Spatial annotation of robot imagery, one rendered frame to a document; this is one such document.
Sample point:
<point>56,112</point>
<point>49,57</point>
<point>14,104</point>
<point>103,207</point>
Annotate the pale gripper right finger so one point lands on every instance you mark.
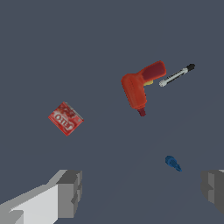
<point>214,188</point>

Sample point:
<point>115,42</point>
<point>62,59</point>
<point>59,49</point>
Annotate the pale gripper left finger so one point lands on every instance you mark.
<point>43,198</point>

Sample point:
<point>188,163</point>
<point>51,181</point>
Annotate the small blue pointed object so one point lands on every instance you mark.
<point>172,162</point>

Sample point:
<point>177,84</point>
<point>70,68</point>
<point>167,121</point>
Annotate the red jello box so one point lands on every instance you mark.
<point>65,118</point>

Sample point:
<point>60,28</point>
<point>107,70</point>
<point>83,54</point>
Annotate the white marker with black cap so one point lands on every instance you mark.
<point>175,75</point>

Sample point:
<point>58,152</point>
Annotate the red power drill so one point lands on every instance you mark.
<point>138,87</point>

